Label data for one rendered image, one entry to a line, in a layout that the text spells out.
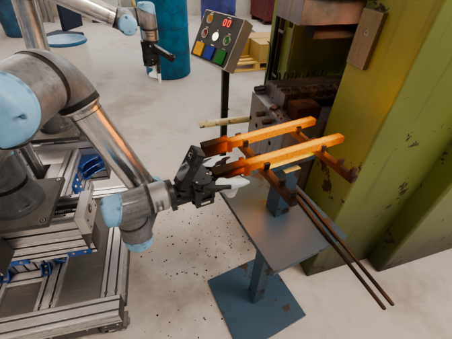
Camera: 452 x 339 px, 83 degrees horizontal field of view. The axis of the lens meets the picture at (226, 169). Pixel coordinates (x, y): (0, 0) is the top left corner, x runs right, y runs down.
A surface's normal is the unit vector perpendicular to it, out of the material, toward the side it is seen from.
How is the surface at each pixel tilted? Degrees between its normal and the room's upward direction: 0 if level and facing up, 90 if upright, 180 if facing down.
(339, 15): 90
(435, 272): 0
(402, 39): 90
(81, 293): 0
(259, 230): 0
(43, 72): 52
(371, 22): 90
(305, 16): 90
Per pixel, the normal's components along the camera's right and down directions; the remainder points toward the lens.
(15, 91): 0.83, -0.35
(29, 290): 0.04, -0.76
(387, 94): -0.95, 0.17
